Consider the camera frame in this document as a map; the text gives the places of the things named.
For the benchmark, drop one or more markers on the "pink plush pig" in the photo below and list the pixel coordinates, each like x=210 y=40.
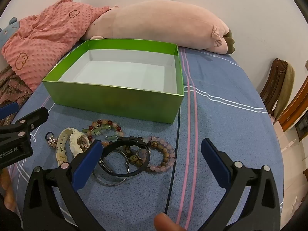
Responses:
x=163 y=24

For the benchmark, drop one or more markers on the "person's left hand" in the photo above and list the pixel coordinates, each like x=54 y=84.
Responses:
x=7 y=187

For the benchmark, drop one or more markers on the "blue striped bed sheet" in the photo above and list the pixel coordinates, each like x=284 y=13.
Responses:
x=216 y=125

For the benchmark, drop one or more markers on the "brown wooden chair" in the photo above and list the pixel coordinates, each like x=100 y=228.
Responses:
x=270 y=86

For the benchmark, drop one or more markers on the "person's right hand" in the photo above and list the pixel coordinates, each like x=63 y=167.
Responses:
x=167 y=223

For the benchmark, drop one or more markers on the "black wrist watch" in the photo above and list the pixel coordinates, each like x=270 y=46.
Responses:
x=120 y=141

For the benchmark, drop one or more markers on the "olive towel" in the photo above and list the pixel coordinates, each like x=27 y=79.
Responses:
x=286 y=89

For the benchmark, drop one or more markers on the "pink dotted blanket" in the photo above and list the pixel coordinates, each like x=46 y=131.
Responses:
x=48 y=38

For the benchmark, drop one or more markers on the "green cardboard box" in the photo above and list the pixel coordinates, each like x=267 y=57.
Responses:
x=115 y=98

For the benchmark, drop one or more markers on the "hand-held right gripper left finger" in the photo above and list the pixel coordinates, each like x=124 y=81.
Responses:
x=87 y=163

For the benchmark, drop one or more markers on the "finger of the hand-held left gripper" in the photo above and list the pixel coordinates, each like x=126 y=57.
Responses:
x=26 y=122
x=8 y=110

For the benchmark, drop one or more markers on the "blue plush toy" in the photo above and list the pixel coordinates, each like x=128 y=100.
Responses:
x=8 y=32

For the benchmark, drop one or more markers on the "brown patterned cloth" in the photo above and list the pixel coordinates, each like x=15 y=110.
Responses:
x=12 y=89

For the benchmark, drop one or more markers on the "brown wooden frame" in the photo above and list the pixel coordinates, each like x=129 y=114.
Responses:
x=297 y=105

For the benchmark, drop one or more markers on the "silver metal bangle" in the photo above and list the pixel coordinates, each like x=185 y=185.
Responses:
x=108 y=184

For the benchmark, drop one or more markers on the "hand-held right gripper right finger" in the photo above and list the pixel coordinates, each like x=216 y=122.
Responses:
x=215 y=163

